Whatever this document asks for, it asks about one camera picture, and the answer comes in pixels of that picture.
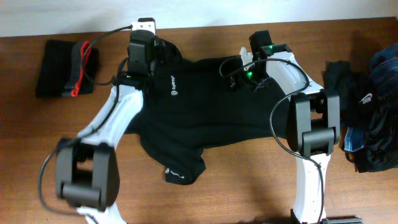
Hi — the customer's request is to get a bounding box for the light blue garment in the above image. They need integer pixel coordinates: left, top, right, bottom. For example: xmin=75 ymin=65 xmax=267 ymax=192
xmin=344 ymin=127 xmax=365 ymax=152

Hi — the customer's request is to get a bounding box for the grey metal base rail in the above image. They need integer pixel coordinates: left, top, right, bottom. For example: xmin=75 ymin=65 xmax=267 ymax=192
xmin=320 ymin=218 xmax=363 ymax=224

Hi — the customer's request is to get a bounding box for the black left camera cable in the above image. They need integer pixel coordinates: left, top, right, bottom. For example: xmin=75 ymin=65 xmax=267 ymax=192
xmin=37 ymin=25 xmax=134 ymax=218

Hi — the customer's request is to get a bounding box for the black clothes pile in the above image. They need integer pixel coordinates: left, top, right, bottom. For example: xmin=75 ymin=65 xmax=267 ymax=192
xmin=322 ymin=60 xmax=397 ymax=173

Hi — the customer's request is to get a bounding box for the folded black garment red band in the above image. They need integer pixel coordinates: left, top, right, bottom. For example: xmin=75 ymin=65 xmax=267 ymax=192
xmin=35 ymin=39 xmax=99 ymax=98

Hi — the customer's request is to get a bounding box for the black t-shirt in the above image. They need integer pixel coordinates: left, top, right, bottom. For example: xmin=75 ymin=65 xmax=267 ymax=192
xmin=127 ymin=42 xmax=289 ymax=185

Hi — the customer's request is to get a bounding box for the blue denim garment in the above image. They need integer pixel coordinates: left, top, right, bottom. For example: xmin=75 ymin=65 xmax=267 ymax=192
xmin=369 ymin=43 xmax=397 ymax=98

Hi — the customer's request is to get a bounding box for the black camera cable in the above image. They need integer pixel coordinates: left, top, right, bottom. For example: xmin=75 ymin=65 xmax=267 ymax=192
xmin=218 ymin=55 xmax=326 ymax=224
xmin=37 ymin=25 xmax=134 ymax=218

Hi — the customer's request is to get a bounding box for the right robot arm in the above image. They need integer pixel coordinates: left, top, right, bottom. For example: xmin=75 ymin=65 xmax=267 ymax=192
xmin=225 ymin=30 xmax=340 ymax=223

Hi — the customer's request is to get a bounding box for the black right camera cable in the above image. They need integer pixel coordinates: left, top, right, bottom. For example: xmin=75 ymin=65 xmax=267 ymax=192
xmin=218 ymin=55 xmax=326 ymax=224

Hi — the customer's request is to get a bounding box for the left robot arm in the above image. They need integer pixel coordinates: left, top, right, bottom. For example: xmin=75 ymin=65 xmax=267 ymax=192
xmin=55 ymin=29 xmax=164 ymax=223

